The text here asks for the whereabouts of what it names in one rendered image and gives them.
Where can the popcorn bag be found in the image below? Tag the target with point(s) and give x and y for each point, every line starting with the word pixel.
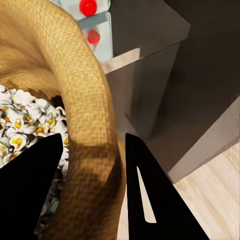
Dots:
pixel 43 51

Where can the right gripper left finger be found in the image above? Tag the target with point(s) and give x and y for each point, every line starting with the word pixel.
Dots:
pixel 24 185

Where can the fridge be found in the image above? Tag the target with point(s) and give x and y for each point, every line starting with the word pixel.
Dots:
pixel 199 114

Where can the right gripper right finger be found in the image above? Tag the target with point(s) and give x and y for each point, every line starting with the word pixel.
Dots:
pixel 174 220

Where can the microwave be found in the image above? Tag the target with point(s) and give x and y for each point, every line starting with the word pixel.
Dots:
pixel 83 9

